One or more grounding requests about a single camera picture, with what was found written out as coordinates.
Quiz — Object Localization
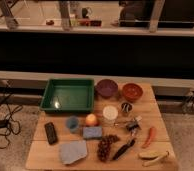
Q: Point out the metal clip tool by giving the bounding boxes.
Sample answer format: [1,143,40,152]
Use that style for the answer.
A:
[114,115,143,136]

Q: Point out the orange-red bowl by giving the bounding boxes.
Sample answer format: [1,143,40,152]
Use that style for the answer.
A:
[122,83,143,102]

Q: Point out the black handled brush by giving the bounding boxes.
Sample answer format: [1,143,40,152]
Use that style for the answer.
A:
[112,138,136,160]

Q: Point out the blue plastic cup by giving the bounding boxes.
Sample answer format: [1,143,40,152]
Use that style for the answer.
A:
[66,116,79,133]

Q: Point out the small metal cup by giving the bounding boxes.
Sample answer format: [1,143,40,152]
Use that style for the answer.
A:
[121,102,132,116]

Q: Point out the orange carrot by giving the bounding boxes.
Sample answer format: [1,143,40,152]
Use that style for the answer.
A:
[142,127,157,148]

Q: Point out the black remote control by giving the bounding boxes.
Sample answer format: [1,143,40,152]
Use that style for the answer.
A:
[44,122,58,145]

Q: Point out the peach apple fruit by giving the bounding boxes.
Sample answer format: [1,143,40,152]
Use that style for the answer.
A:
[85,114,98,126]

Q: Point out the dark red grape bunch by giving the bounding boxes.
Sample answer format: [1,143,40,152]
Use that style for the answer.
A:
[97,134,120,162]

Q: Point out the purple bowl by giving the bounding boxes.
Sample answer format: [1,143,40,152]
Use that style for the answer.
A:
[95,79,118,98]

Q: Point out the white lidded jar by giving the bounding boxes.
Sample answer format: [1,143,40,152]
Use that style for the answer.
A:
[103,105,118,124]

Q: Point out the green plastic tray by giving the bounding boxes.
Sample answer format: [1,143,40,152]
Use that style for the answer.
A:
[40,78,94,114]

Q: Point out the cables at right wall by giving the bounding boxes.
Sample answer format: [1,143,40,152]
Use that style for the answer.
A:
[181,79,194,114]

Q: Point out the blue sponge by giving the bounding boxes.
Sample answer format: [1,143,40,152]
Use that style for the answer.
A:
[83,126,102,139]

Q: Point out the wooden table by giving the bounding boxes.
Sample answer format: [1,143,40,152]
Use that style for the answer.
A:
[25,83,179,171]

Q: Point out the grey-blue folded cloth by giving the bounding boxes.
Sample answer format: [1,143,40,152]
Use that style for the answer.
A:
[59,140,87,165]

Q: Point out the black power adapter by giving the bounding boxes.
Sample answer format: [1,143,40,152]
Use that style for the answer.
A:
[0,119,9,128]

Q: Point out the black floor cable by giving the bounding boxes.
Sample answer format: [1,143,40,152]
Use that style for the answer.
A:
[0,83,24,167]

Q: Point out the yellow banana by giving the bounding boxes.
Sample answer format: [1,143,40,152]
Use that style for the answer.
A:
[138,151,169,167]

